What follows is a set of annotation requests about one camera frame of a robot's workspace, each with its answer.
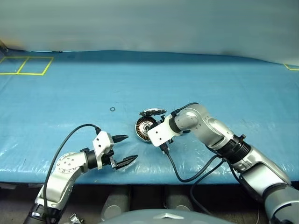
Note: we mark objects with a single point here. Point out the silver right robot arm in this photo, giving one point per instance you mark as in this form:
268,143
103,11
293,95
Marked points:
210,127

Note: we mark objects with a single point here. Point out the silver motor housing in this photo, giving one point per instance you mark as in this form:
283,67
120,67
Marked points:
141,129

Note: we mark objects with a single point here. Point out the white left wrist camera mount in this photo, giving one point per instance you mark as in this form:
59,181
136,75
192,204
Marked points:
101,140

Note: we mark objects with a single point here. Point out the blue plastic table cover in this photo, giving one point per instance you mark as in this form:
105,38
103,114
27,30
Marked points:
149,84

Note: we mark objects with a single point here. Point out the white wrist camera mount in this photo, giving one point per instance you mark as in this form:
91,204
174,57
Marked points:
161,133
101,140

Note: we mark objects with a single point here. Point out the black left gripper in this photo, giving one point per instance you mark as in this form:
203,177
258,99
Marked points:
108,156

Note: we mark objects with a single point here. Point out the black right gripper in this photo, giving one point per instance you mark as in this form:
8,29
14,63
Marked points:
161,120

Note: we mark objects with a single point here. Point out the grey robot torso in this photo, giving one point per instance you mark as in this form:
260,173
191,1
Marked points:
154,218

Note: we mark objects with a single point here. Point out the grey rounded cylinder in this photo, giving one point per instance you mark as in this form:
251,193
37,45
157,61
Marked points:
178,200
115,201

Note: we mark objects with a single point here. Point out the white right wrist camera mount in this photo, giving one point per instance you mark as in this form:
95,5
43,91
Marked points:
161,133

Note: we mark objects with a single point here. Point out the small metal bracket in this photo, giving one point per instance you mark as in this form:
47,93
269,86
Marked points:
75,219

